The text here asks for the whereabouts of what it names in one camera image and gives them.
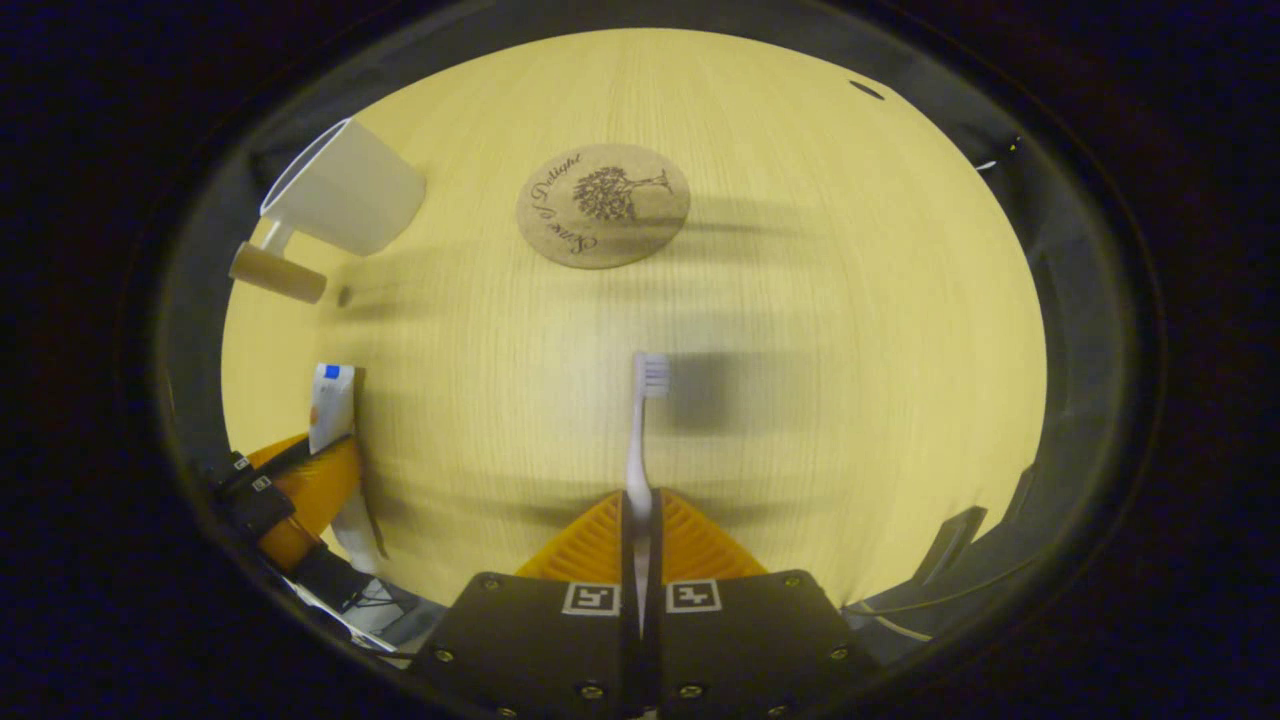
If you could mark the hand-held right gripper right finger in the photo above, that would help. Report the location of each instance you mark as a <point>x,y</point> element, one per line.
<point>655,560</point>

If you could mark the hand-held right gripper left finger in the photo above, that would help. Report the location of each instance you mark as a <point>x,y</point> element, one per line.
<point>627,560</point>

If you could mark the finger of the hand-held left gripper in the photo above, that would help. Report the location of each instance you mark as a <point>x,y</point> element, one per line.
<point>320,495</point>
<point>262,458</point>

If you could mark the white toothpaste tube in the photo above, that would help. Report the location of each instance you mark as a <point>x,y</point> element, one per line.
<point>332,410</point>

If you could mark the white toothbrush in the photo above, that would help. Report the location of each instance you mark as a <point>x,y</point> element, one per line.
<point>638,450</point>

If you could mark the round cork coaster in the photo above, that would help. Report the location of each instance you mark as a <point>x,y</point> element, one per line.
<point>600,235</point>

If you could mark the dark rectangular block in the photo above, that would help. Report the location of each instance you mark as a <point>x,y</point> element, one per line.
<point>950,545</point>

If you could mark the black desk grommet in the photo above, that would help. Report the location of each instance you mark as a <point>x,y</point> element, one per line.
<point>866,90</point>

